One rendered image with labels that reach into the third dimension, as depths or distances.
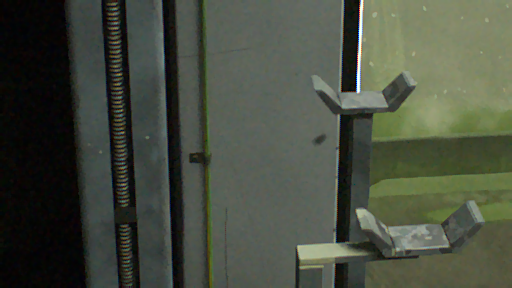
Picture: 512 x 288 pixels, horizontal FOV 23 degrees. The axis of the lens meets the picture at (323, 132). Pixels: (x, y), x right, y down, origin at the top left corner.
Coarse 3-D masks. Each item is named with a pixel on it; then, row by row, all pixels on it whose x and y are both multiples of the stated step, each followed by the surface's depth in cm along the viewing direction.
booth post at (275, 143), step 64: (192, 0) 131; (256, 0) 132; (320, 0) 134; (192, 64) 135; (256, 64) 136; (320, 64) 137; (192, 128) 138; (256, 128) 139; (320, 128) 141; (192, 192) 142; (256, 192) 143; (320, 192) 145; (192, 256) 146; (256, 256) 147
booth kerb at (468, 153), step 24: (384, 144) 292; (408, 144) 293; (432, 144) 294; (456, 144) 295; (480, 144) 296; (504, 144) 297; (384, 168) 295; (408, 168) 296; (432, 168) 297; (456, 168) 298; (480, 168) 299; (504, 168) 300
